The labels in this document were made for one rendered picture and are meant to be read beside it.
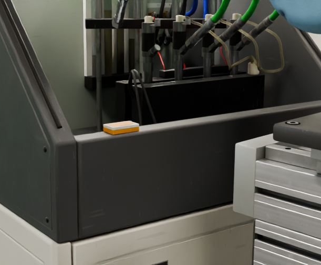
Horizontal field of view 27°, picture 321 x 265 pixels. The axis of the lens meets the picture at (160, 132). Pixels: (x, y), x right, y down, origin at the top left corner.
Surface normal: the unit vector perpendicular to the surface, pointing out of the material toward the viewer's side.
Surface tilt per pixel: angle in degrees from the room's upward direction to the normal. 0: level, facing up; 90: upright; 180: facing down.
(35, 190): 90
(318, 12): 101
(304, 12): 97
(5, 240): 90
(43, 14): 90
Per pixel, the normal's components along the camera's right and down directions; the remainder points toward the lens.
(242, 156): -0.70, 0.15
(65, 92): 0.58, 0.19
